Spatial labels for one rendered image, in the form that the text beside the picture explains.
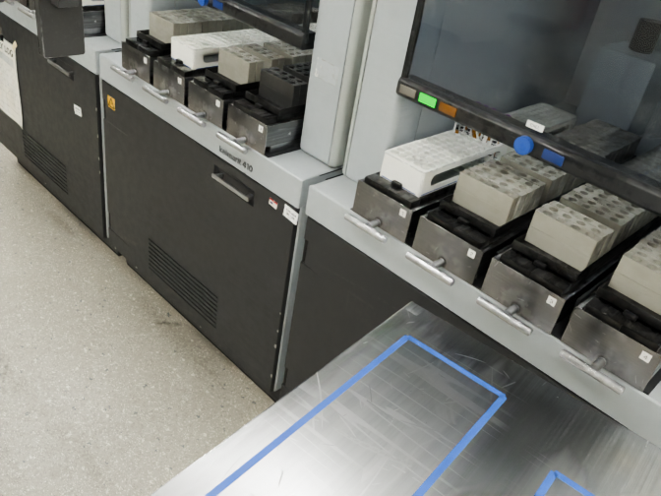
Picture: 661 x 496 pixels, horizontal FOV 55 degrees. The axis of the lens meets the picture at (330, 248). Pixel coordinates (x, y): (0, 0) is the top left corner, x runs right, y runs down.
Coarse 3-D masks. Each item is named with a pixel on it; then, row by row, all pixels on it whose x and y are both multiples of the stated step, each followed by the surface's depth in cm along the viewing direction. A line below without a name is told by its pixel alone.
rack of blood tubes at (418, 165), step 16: (416, 144) 126; (432, 144) 126; (448, 144) 127; (464, 144) 128; (480, 144) 130; (496, 144) 131; (384, 160) 120; (400, 160) 117; (416, 160) 118; (432, 160) 120; (448, 160) 120; (464, 160) 123; (480, 160) 132; (400, 176) 118; (416, 176) 116; (432, 176) 117; (448, 176) 128; (416, 192) 117
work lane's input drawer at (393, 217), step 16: (368, 176) 120; (368, 192) 120; (384, 192) 118; (400, 192) 117; (432, 192) 119; (448, 192) 123; (352, 208) 125; (368, 208) 122; (384, 208) 119; (400, 208) 116; (416, 208) 115; (432, 208) 119; (368, 224) 118; (384, 224) 120; (400, 224) 117; (416, 224) 118; (384, 240) 115; (400, 240) 118
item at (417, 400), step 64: (320, 384) 73; (384, 384) 75; (448, 384) 77; (512, 384) 78; (256, 448) 65; (320, 448) 66; (384, 448) 67; (448, 448) 68; (512, 448) 70; (576, 448) 71; (640, 448) 73
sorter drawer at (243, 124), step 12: (228, 108) 143; (240, 108) 141; (252, 108) 140; (264, 108) 144; (228, 120) 144; (240, 120) 141; (252, 120) 138; (264, 120) 137; (276, 120) 138; (288, 120) 140; (300, 120) 142; (228, 132) 146; (240, 132) 143; (252, 132) 140; (264, 132) 137; (276, 132) 138; (288, 132) 141; (300, 132) 144; (228, 144) 140; (252, 144) 141; (264, 144) 138; (276, 144) 140
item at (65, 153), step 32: (128, 0) 178; (32, 32) 205; (96, 32) 190; (128, 32) 183; (32, 64) 211; (64, 64) 197; (96, 64) 181; (32, 96) 220; (64, 96) 202; (96, 96) 187; (0, 128) 253; (32, 128) 228; (64, 128) 209; (96, 128) 192; (32, 160) 238; (64, 160) 217; (96, 160) 199; (64, 192) 225; (96, 192) 206; (96, 224) 214
